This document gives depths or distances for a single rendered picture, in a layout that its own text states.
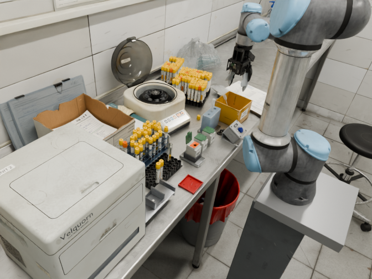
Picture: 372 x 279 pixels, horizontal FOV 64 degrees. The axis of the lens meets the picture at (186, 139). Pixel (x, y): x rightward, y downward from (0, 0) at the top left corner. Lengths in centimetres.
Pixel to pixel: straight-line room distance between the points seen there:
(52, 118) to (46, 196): 62
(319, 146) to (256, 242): 48
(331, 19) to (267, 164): 42
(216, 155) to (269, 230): 35
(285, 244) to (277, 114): 52
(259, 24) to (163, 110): 51
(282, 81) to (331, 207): 51
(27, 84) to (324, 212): 113
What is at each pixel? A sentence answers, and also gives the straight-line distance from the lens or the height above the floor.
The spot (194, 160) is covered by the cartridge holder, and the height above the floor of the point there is 90.
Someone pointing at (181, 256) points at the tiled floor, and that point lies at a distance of 194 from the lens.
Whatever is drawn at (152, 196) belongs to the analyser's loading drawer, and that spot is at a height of 91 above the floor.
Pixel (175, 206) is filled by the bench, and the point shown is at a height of 87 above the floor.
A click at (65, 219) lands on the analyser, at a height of 117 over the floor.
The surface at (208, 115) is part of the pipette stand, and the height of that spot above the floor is 98.
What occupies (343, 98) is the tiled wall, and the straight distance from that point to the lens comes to 350.
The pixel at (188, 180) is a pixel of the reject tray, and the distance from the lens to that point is 111.
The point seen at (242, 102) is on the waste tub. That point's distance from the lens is 149.
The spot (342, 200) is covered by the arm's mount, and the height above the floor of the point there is 92.
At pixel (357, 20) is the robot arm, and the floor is 151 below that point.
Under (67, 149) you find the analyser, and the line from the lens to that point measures 79.
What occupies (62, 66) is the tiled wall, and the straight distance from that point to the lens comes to 131.
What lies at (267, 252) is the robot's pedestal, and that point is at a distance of 127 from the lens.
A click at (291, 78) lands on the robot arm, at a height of 135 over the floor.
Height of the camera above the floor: 167
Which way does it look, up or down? 38 degrees down
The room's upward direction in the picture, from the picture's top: 6 degrees clockwise
